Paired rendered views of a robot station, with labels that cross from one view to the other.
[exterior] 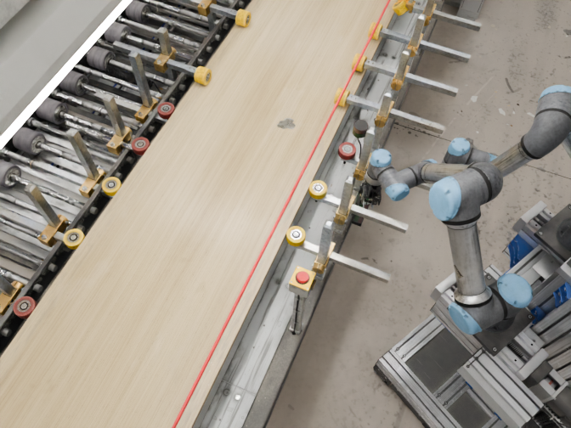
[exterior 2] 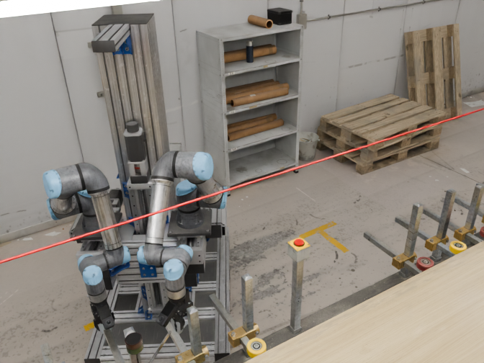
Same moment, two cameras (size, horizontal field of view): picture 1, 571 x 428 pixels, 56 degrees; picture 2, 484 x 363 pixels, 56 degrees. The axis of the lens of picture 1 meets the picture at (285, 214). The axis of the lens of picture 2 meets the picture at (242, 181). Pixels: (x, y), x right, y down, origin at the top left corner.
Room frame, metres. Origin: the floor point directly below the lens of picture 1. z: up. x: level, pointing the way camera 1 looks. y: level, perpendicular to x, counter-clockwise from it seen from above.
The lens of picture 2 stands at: (2.04, 0.75, 2.43)
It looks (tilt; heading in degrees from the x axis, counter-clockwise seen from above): 30 degrees down; 220
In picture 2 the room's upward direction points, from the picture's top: 2 degrees counter-clockwise
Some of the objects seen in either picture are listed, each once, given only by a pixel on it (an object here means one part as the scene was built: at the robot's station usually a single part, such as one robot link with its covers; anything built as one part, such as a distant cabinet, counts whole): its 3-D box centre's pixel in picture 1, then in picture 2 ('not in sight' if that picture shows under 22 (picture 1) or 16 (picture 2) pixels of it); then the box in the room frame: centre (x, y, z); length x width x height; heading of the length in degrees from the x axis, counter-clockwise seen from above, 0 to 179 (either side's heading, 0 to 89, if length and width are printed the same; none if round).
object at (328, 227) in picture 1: (323, 252); (248, 317); (0.94, -0.16, 0.92); 0.03 x 0.03 x 0.48; 69
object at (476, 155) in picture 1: (480, 164); (92, 265); (1.27, -0.77, 1.12); 0.11 x 0.11 x 0.08; 69
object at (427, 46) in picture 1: (421, 43); not in sight; (2.14, -0.65, 0.95); 0.50 x 0.04 x 0.04; 69
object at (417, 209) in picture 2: not in sight; (410, 241); (0.01, 0.20, 0.93); 0.03 x 0.03 x 0.48; 69
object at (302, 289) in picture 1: (302, 282); (298, 250); (0.70, -0.07, 1.18); 0.07 x 0.07 x 0.08; 69
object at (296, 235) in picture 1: (295, 239); (256, 353); (1.03, -0.05, 0.85); 0.08 x 0.08 x 0.11
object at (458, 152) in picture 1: (457, 152); (93, 279); (1.32, -0.68, 1.13); 0.09 x 0.08 x 0.11; 69
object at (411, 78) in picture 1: (406, 76); not in sight; (1.90, -0.56, 0.95); 0.50 x 0.04 x 0.04; 69
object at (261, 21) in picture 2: not in sight; (260, 21); (-1.46, -1.90, 1.59); 0.30 x 0.08 x 0.08; 71
